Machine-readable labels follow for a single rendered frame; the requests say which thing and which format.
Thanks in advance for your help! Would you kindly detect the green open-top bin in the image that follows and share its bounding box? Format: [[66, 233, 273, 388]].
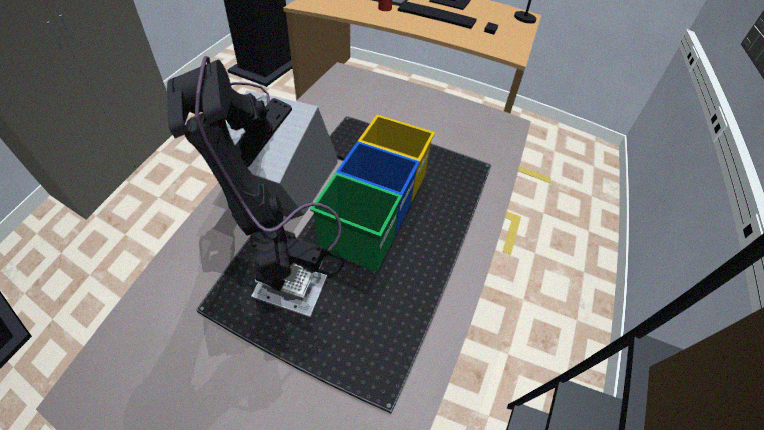
[[310, 172, 402, 272]]

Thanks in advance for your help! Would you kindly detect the blue bin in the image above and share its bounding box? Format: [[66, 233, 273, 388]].
[[336, 141, 420, 235]]

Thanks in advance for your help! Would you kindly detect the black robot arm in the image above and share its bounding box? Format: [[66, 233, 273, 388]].
[[167, 60, 324, 281]]

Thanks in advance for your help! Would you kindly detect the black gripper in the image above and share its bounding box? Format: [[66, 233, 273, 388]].
[[255, 263, 285, 291]]

